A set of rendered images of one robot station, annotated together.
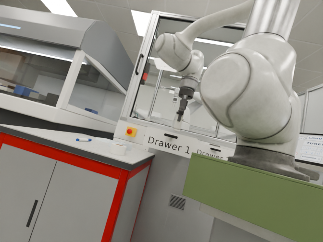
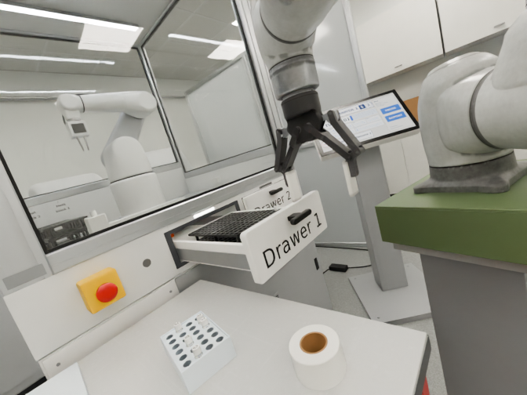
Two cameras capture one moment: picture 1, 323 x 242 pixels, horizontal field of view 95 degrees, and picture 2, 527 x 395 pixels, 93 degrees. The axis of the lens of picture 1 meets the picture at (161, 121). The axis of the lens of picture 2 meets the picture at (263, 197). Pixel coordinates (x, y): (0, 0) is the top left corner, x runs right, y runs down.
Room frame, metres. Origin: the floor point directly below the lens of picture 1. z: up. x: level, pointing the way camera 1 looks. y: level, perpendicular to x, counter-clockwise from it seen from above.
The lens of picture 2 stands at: (0.53, 0.41, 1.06)
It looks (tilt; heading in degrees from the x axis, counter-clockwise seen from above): 10 degrees down; 306
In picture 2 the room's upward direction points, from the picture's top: 17 degrees counter-clockwise
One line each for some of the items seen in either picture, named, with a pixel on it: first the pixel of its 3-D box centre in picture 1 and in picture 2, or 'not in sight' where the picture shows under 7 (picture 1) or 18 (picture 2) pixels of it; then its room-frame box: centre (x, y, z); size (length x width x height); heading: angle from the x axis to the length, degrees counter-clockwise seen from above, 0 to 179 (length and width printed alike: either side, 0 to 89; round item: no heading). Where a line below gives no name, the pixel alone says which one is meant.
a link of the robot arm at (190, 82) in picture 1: (188, 85); (295, 81); (0.73, -0.09, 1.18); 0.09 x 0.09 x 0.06
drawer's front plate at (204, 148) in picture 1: (213, 153); (271, 199); (1.10, -0.43, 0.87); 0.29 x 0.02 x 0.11; 82
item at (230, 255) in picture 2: not in sight; (234, 233); (1.03, -0.10, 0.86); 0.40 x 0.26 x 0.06; 172
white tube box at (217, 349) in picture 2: (120, 145); (196, 346); (0.91, 0.20, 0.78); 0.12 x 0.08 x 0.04; 161
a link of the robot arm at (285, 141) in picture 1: (266, 117); (463, 110); (0.47, -0.33, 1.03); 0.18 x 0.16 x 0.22; 128
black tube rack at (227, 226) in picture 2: not in sight; (236, 231); (1.03, -0.10, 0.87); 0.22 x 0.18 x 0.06; 172
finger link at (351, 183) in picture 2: (178, 121); (350, 177); (0.67, -0.08, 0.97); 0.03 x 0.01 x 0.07; 82
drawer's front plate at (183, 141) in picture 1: (169, 141); (291, 230); (0.83, -0.07, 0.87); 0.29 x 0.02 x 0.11; 82
